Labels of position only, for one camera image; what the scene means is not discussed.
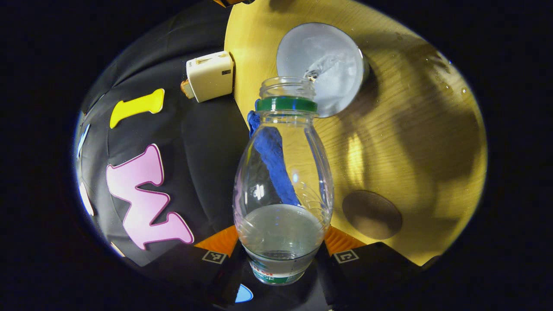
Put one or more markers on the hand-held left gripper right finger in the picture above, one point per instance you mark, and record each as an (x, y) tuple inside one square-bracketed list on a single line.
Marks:
[(367, 270)]

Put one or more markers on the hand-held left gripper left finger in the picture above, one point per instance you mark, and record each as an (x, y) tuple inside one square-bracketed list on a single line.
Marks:
[(203, 268)]

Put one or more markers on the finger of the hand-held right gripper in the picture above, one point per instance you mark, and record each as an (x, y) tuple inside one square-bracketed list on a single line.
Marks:
[(231, 2)]

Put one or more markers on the clear plastic water bottle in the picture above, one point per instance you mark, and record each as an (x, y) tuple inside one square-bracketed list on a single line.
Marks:
[(283, 181)]

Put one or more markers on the white toaster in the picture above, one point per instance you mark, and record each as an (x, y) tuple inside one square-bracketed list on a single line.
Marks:
[(211, 75)]

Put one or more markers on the black backdrop cloth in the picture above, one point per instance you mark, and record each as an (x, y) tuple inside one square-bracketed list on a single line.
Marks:
[(203, 172)]

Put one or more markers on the toast slice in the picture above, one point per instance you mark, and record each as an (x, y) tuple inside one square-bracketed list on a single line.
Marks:
[(187, 89)]

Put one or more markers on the blue folded towel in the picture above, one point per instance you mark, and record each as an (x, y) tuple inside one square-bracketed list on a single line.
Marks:
[(272, 160)]

